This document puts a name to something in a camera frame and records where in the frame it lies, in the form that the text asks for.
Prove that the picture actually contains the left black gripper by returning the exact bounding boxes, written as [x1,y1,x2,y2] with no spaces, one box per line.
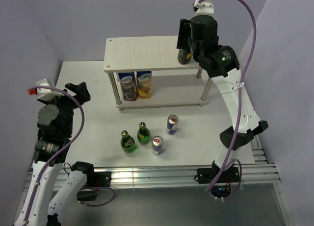
[38,81,90,135]

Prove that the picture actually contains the black can silver top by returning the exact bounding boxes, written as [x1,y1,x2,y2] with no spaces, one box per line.
[177,46,192,65]

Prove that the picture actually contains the green glass bottle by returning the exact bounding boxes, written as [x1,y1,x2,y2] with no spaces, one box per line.
[120,130,137,154]
[137,122,151,145]

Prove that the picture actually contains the blue silver can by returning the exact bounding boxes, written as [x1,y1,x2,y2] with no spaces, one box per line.
[152,135,163,155]
[166,115,179,135]

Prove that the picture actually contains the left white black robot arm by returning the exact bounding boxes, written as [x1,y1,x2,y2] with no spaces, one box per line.
[14,79,96,226]

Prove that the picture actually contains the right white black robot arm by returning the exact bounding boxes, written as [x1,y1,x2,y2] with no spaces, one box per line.
[177,15,268,185]

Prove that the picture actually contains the white two-tier wooden shelf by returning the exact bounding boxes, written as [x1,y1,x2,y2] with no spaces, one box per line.
[104,36,213,111]

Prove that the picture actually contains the red berry juice carton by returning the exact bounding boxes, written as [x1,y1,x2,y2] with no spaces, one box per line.
[118,72,137,101]

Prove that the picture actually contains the yellow pineapple juice carton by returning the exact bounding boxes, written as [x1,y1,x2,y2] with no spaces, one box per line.
[136,71,152,99]

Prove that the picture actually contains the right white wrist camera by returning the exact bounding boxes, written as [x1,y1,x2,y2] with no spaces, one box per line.
[193,0,214,17]

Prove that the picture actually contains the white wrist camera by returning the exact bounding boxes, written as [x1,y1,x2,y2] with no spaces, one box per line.
[27,78,63,101]
[193,0,214,17]

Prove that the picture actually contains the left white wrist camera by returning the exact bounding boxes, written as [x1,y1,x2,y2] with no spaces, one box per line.
[27,78,63,101]

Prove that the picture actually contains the aluminium front rail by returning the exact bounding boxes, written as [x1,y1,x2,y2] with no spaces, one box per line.
[24,163,282,191]

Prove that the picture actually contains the aluminium rail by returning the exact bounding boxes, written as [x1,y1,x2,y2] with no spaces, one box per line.
[250,136,268,164]
[24,163,282,191]

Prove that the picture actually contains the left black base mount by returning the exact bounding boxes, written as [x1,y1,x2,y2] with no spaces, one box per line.
[77,172,111,201]

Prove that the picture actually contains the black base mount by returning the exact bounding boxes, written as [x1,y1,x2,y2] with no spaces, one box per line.
[193,164,242,201]
[77,172,111,201]

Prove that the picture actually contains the aluminium right side rail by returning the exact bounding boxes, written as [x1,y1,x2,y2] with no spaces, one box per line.
[250,136,268,164]

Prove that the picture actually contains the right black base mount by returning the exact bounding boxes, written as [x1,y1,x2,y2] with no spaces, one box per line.
[193,164,242,201]

